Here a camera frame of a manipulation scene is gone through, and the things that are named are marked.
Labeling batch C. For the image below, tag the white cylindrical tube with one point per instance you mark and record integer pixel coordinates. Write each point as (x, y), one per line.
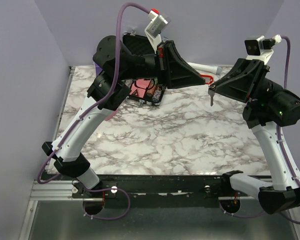
(207, 68)

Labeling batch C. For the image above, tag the purple wedge block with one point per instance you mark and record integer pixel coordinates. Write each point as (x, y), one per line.
(98, 69)

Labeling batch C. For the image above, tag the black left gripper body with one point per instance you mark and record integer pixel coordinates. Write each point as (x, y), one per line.
(160, 54)

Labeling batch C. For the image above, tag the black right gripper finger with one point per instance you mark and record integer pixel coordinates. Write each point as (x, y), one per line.
(242, 69)
(230, 90)

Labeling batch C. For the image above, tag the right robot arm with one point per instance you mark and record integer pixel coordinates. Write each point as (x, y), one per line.
(268, 108)

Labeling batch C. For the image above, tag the silver key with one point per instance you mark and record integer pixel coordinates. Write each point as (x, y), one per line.
(211, 96)

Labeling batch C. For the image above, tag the black poker chip case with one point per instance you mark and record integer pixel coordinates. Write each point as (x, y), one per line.
(140, 46)

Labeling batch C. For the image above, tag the pink plastic box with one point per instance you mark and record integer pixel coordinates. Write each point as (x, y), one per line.
(111, 115)

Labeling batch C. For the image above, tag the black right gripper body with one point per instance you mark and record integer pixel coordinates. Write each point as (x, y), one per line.
(261, 72)

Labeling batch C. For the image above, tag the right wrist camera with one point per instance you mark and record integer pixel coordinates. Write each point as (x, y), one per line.
(261, 48)

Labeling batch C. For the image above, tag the pink card deck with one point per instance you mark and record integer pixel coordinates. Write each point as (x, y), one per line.
(140, 87)

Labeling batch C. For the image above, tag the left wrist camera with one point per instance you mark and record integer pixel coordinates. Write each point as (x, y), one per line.
(157, 24)

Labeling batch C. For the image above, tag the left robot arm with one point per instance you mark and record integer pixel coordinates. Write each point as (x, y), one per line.
(106, 94)

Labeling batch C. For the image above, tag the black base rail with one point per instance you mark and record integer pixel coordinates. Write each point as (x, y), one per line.
(158, 191)

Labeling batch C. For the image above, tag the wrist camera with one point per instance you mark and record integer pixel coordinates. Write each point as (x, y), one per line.
(157, 24)
(261, 48)

